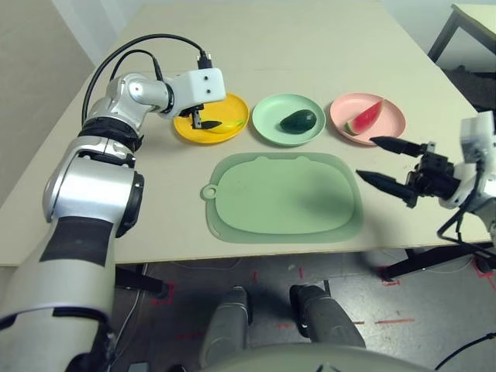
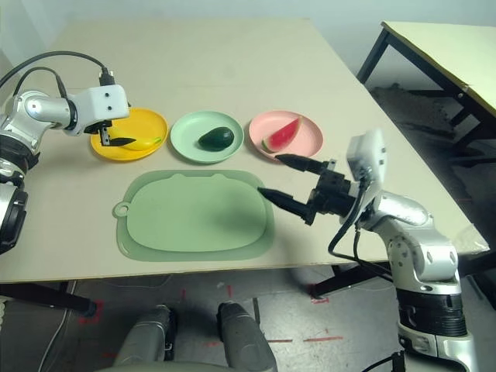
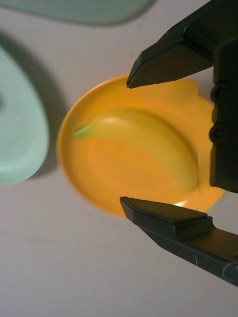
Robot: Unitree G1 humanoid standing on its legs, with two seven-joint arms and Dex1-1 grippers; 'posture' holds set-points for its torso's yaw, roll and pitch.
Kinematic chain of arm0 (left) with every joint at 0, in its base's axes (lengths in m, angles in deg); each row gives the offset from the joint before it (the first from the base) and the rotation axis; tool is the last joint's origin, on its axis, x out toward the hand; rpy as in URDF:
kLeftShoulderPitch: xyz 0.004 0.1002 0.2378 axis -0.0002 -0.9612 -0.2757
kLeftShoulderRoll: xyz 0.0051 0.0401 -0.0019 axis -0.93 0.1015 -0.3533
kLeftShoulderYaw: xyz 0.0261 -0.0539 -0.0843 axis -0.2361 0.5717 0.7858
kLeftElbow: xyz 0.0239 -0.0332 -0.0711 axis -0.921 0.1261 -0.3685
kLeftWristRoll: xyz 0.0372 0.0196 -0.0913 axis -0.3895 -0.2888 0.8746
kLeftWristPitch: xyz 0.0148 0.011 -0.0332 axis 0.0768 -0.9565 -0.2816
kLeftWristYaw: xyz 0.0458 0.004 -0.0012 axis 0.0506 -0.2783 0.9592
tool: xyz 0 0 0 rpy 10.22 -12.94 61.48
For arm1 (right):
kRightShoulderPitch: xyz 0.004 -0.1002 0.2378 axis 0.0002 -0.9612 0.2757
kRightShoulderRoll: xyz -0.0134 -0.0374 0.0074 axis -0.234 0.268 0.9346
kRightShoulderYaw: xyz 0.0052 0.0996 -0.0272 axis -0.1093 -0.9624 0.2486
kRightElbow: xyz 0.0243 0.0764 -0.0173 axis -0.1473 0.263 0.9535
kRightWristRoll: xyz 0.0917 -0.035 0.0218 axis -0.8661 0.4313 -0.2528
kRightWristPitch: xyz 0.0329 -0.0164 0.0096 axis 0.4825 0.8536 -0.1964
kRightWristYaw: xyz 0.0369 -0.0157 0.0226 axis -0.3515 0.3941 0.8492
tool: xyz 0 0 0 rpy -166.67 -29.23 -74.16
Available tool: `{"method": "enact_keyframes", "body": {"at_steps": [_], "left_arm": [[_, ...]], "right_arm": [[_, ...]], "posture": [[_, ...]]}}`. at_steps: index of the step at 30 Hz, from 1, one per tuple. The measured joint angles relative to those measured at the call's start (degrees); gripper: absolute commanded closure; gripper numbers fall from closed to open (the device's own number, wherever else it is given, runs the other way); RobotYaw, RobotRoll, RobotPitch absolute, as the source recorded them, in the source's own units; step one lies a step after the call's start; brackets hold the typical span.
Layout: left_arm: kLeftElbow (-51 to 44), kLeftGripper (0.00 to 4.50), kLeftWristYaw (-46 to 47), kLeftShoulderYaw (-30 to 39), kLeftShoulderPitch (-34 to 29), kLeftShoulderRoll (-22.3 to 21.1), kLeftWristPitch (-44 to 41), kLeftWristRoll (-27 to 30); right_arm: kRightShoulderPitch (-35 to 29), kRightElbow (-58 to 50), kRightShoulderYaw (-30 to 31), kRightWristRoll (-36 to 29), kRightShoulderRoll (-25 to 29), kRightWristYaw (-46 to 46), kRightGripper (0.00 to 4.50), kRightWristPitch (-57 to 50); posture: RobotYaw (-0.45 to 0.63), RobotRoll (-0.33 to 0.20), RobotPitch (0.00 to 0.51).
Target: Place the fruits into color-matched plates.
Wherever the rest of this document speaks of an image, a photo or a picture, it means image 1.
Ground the mint green plastic plate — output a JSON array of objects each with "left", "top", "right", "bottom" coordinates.
[{"left": 251, "top": 93, "right": 326, "bottom": 147}]

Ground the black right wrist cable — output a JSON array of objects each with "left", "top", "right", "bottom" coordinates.
[{"left": 433, "top": 181, "right": 496, "bottom": 371}]

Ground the yellow toy banana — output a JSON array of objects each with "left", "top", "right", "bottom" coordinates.
[{"left": 207, "top": 118, "right": 246, "bottom": 136}]

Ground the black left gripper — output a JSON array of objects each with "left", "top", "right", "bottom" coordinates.
[{"left": 178, "top": 103, "right": 224, "bottom": 130}]

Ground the pink plastic plate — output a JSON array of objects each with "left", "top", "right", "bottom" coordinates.
[{"left": 329, "top": 92, "right": 407, "bottom": 148}]

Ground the black table foot bar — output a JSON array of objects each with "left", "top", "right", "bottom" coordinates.
[
  {"left": 114, "top": 265, "right": 170, "bottom": 295},
  {"left": 381, "top": 246, "right": 496, "bottom": 280}
]

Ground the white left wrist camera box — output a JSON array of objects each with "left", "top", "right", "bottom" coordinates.
[{"left": 160, "top": 68, "right": 227, "bottom": 119}]

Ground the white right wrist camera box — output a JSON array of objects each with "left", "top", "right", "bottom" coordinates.
[{"left": 460, "top": 111, "right": 496, "bottom": 164}]

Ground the grey robot left leg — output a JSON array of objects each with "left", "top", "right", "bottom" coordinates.
[{"left": 201, "top": 285, "right": 253, "bottom": 365}]

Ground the thin white floor cable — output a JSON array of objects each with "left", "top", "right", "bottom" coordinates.
[{"left": 115, "top": 294, "right": 140, "bottom": 350}]

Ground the red watermelon slice toy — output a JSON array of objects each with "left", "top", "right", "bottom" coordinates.
[{"left": 343, "top": 98, "right": 384, "bottom": 136}]

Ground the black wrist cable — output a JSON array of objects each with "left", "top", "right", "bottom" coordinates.
[
  {"left": 81, "top": 33, "right": 213, "bottom": 129},
  {"left": 433, "top": 181, "right": 496, "bottom": 371}
]

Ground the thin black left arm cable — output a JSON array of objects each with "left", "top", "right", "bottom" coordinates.
[{"left": 110, "top": 49, "right": 163, "bottom": 84}]

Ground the grey robot leg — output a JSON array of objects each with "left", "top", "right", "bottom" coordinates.
[
  {"left": 201, "top": 285, "right": 253, "bottom": 365},
  {"left": 289, "top": 284, "right": 367, "bottom": 348}
]

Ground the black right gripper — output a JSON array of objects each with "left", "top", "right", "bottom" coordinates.
[{"left": 355, "top": 135, "right": 456, "bottom": 208}]

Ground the dark green toy avocado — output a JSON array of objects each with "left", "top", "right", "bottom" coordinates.
[{"left": 279, "top": 109, "right": 315, "bottom": 134}]

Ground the yellow plastic plate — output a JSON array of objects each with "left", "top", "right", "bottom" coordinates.
[{"left": 172, "top": 92, "right": 250, "bottom": 146}]

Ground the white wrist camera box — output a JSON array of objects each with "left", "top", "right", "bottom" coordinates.
[
  {"left": 160, "top": 68, "right": 227, "bottom": 119},
  {"left": 460, "top": 111, "right": 496, "bottom": 164}
]

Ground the beige side table black frame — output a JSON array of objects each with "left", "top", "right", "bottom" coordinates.
[{"left": 428, "top": 3, "right": 496, "bottom": 71}]

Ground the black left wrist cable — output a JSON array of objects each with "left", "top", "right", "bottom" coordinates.
[{"left": 81, "top": 33, "right": 213, "bottom": 129}]

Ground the grey robot torso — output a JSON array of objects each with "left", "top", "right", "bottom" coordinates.
[{"left": 201, "top": 343, "right": 439, "bottom": 372}]

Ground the grey robot right leg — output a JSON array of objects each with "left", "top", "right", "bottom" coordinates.
[{"left": 289, "top": 284, "right": 367, "bottom": 348}]

